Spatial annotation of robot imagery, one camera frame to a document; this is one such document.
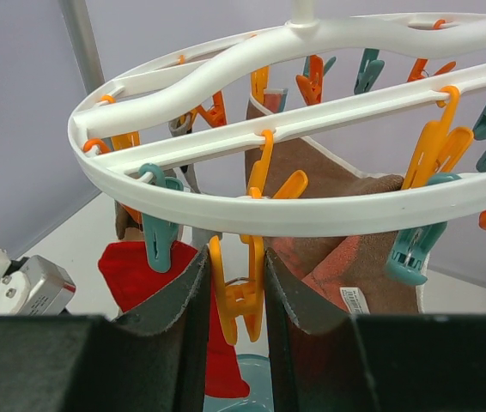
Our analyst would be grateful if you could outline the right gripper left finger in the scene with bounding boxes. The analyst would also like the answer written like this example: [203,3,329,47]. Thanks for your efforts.
[0,251,209,411]

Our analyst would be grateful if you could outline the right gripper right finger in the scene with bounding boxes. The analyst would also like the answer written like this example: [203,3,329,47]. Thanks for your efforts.
[264,250,486,411]

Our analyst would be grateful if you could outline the yellow clothes peg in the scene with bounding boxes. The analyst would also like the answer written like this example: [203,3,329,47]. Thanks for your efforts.
[209,236,264,346]

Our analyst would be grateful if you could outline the white round clip hanger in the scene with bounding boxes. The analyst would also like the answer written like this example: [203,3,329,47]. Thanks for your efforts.
[68,1,486,236]

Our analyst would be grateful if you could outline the teal plastic basin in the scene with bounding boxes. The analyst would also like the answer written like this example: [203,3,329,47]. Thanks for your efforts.
[203,354,275,412]

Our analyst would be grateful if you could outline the teal clothes peg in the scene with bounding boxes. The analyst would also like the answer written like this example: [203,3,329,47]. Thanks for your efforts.
[138,162,185,274]

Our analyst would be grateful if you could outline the white silver clothes rack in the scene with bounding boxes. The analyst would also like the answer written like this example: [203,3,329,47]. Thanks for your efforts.
[60,0,106,98]

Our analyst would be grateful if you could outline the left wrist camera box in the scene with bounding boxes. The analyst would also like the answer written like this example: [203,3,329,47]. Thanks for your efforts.
[0,249,76,316]

